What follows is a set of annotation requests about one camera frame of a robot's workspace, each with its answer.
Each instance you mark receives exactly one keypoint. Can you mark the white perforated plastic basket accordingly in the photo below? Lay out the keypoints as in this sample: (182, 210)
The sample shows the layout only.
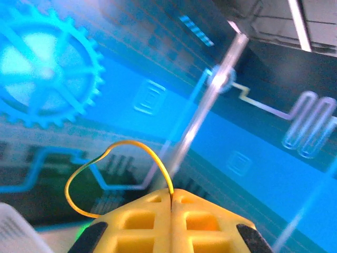
(15, 229)

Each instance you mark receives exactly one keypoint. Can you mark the white ceiling light strip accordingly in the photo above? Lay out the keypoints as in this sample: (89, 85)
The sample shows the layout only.
(300, 26)

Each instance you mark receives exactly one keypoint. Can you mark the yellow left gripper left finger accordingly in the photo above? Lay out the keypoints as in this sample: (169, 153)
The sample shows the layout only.
(137, 224)

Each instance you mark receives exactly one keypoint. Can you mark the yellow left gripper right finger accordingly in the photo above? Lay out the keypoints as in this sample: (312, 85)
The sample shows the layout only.
(202, 224)

